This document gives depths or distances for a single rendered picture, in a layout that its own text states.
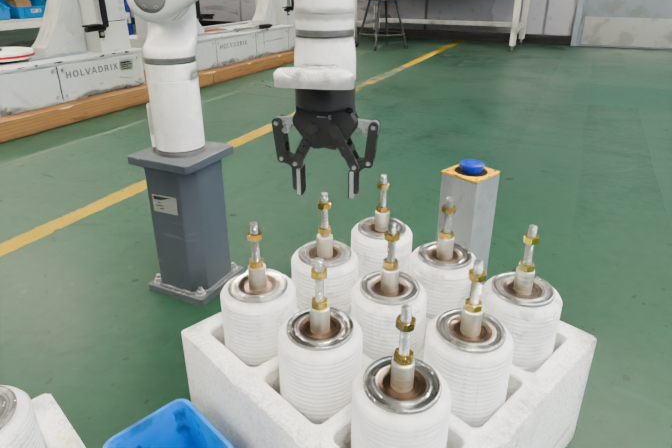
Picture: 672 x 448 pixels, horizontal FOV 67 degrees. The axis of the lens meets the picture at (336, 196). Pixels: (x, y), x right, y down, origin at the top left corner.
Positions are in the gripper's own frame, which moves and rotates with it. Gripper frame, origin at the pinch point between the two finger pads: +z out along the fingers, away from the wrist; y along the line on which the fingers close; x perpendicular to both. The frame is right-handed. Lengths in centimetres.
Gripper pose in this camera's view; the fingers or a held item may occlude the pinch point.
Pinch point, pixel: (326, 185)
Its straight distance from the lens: 68.5
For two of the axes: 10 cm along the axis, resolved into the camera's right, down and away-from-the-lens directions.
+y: -9.8, -0.7, 1.7
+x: -1.9, 3.9, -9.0
